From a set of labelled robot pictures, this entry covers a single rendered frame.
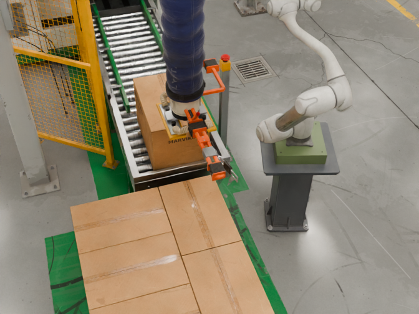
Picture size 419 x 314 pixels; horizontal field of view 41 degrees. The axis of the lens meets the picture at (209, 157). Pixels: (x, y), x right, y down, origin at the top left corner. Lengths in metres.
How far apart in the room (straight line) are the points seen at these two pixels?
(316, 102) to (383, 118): 2.50
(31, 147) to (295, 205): 2.04
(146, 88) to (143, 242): 1.11
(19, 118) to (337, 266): 2.53
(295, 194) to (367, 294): 0.85
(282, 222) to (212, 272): 1.05
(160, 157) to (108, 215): 0.53
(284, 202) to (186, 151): 0.83
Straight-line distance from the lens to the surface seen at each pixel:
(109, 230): 3.62
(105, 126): 4.46
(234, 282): 3.36
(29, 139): 4.39
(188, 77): 3.10
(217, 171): 2.88
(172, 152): 3.80
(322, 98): 3.00
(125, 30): 5.39
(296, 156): 3.68
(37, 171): 4.62
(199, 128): 3.13
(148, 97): 3.90
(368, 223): 4.49
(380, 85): 5.83
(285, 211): 4.18
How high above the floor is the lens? 3.38
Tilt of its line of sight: 45 degrees down
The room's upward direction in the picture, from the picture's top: 1 degrees clockwise
